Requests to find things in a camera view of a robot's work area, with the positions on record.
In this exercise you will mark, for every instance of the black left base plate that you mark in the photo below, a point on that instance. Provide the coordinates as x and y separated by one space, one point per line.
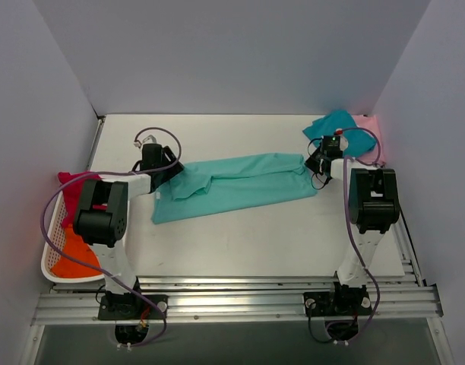
115 307

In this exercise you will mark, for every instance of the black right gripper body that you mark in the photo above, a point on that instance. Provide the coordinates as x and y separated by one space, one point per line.
316 161

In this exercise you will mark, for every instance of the folded pink t shirt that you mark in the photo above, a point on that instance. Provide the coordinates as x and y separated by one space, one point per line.
366 148

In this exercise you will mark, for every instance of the aluminium rail frame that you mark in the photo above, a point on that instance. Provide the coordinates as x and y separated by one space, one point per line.
243 273

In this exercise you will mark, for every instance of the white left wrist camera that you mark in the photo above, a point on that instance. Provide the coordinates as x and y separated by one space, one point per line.
148 139

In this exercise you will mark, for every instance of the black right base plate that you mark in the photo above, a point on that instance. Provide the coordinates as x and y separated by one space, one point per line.
330 304

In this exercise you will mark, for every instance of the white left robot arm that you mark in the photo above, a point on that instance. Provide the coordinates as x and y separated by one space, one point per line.
101 217

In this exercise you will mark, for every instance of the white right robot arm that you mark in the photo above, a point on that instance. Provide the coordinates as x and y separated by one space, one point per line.
370 204

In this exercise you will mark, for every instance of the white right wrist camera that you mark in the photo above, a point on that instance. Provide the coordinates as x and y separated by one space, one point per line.
344 143

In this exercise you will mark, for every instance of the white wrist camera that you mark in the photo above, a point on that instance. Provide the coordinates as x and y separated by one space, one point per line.
344 143
148 139

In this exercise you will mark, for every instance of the white plastic laundry basket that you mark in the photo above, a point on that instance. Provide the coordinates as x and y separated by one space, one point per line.
67 259

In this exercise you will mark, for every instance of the crimson red t shirt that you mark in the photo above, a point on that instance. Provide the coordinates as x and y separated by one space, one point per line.
71 193

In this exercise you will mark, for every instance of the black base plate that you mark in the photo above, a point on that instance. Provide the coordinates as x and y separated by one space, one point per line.
330 304
115 307

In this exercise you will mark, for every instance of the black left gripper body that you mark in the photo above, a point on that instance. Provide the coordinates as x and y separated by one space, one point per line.
169 164

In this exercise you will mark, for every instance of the mint green t shirt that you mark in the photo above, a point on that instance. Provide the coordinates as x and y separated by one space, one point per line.
217 186

